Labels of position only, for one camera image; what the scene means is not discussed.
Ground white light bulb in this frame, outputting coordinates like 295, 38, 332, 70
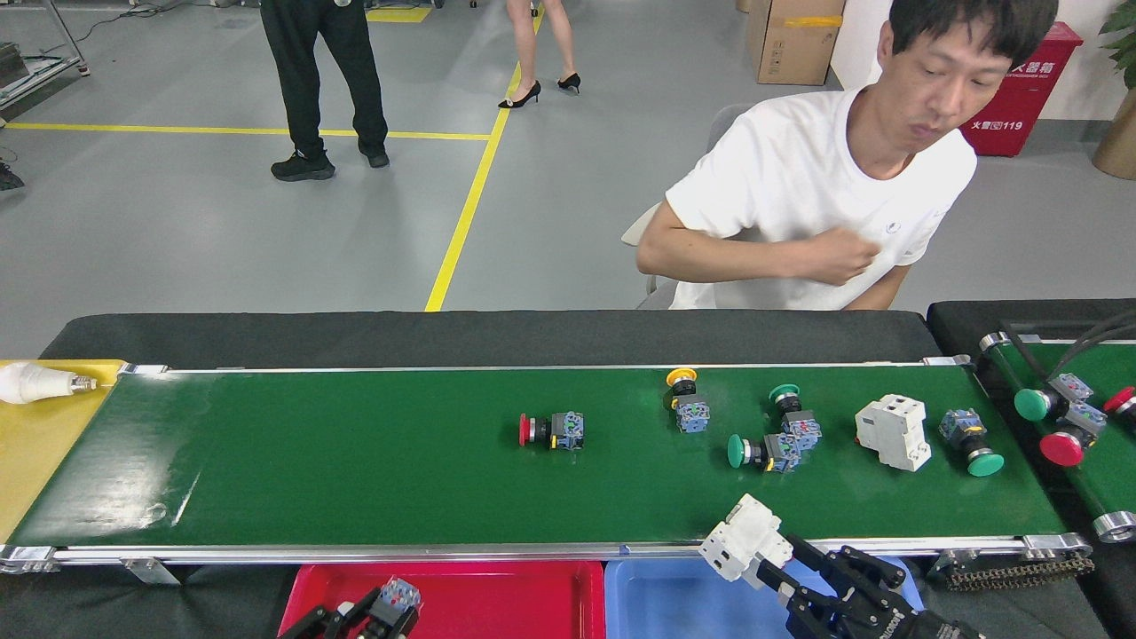
0, 362, 99, 406

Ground short black table cover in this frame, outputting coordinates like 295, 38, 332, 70
927, 299, 1136, 356

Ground yellow push button switch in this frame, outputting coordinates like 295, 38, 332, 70
665, 367, 712, 435

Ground aluminium frame rack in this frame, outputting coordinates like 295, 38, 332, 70
0, 0, 91, 112

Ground green push button switch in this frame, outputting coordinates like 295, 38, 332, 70
938, 407, 1006, 479
768, 383, 824, 450
726, 432, 803, 474
1014, 372, 1095, 423

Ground red fire extinguisher cabinet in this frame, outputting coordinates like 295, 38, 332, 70
960, 22, 1084, 158

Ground long green belt conveyor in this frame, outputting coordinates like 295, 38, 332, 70
0, 355, 1094, 587

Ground conveyor drive chain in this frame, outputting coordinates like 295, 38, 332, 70
939, 550, 1095, 593

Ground short green belt conveyor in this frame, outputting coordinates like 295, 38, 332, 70
980, 332, 1136, 544

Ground black cables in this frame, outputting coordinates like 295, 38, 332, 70
1001, 306, 1136, 384

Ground long black table cover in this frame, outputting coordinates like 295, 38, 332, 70
40, 309, 943, 372

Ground potted green plant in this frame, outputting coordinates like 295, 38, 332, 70
1092, 0, 1136, 181

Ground red plastic bin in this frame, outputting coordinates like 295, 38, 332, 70
278, 561, 607, 639

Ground blue plastic bin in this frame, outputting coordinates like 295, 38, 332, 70
603, 557, 924, 639

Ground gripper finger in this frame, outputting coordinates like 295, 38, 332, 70
278, 593, 383, 639
351, 612, 420, 639

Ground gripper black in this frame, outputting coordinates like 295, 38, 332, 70
754, 532, 986, 639

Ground white circuit breaker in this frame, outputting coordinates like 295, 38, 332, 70
698, 493, 794, 588
855, 394, 933, 473

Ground brown cardboard box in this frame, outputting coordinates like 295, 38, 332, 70
747, 0, 846, 86

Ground seated person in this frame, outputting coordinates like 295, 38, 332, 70
635, 0, 1060, 312

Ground yellow plastic tray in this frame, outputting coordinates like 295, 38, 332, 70
0, 359, 130, 544

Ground person's right hand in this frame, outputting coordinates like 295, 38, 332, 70
797, 225, 882, 288

